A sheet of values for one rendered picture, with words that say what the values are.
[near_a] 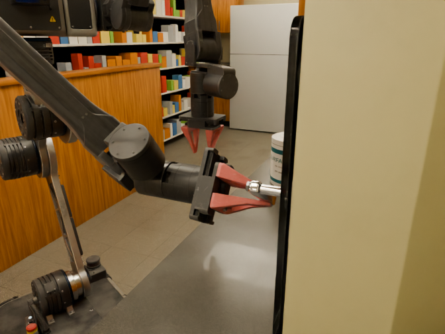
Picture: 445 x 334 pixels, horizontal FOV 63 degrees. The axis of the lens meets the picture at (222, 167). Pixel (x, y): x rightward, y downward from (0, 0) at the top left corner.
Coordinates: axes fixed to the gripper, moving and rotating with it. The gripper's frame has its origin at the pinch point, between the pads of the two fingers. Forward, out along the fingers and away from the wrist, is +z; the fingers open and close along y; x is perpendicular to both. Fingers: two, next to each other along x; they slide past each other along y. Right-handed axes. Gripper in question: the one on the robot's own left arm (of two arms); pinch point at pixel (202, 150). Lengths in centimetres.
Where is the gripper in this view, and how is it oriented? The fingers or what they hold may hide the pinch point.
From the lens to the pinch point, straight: 93.4
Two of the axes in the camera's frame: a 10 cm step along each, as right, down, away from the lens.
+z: 0.0, 9.4, 3.4
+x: 4.0, -3.1, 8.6
